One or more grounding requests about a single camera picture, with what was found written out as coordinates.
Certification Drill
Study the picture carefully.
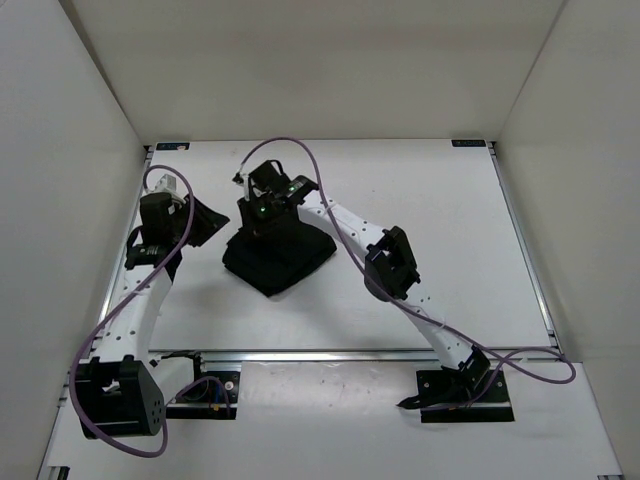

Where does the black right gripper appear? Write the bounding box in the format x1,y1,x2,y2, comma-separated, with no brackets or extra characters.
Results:
240,194,282,245

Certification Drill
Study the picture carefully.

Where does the black pleated skirt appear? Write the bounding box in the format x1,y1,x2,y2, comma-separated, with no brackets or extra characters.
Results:
222,223,337,297

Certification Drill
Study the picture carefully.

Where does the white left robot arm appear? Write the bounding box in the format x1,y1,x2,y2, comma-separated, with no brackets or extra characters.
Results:
73,193,230,438

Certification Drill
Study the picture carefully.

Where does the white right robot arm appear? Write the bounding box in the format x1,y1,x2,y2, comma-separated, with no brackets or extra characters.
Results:
233,173,490,401

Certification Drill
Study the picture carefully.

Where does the left corner label sticker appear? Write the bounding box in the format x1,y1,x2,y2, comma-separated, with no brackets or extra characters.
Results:
155,142,190,151

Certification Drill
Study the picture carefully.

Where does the corner label sticker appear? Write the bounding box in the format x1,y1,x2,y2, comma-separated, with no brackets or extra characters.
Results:
451,139,486,148
155,142,190,151

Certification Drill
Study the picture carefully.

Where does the right corner label sticker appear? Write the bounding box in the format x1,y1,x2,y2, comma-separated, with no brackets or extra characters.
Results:
451,139,486,148

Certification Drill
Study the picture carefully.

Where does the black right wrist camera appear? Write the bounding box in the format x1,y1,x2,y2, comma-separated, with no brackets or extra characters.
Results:
245,159,291,199

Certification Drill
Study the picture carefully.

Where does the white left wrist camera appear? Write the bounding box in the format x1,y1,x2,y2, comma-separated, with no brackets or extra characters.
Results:
151,174,178,196

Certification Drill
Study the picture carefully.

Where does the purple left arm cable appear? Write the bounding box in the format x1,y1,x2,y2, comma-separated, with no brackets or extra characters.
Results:
72,164,234,459

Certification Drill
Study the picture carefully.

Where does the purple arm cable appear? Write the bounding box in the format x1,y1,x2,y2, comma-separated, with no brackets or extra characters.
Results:
72,164,234,459
239,138,577,411

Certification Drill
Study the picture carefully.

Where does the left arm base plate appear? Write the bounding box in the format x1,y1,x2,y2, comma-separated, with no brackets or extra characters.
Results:
161,351,241,421

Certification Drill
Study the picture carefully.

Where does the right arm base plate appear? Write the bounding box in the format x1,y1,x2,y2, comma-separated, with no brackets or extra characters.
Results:
396,369,515,424

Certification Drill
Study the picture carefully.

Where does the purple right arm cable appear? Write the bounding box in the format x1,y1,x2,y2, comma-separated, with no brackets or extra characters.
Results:
239,138,577,411

